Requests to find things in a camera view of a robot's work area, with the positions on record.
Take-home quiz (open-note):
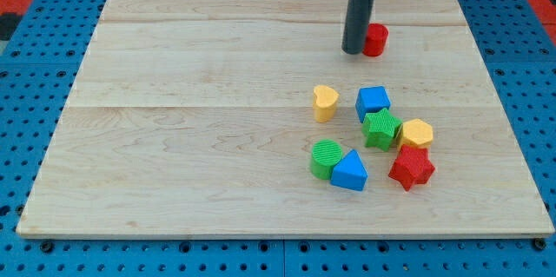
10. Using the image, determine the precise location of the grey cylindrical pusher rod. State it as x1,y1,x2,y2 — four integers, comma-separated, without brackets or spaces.
341,0,374,55

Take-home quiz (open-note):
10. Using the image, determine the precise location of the yellow heart block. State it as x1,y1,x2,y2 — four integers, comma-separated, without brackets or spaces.
313,85,339,122

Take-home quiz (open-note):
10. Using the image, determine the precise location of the green star block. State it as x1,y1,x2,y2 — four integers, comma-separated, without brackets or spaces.
361,108,402,152

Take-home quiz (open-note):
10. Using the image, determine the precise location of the red star block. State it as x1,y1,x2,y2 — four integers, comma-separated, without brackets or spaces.
388,145,435,191

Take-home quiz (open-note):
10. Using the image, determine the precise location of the red cylinder block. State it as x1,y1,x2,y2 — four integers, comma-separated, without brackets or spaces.
362,23,389,56

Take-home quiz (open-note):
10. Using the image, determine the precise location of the blue cube block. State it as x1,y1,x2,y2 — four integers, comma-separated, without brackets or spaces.
355,86,391,122

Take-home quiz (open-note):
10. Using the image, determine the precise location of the yellow hexagon block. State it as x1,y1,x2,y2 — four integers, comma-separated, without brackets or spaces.
396,119,434,149

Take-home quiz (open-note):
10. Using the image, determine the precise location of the green cylinder block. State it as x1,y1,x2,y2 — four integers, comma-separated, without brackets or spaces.
310,139,343,180

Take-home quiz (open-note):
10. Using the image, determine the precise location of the light wooden board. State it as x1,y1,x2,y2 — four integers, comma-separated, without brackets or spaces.
17,0,554,240

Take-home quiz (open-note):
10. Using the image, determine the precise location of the blue triangle block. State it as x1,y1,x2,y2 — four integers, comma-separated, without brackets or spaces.
330,149,368,191

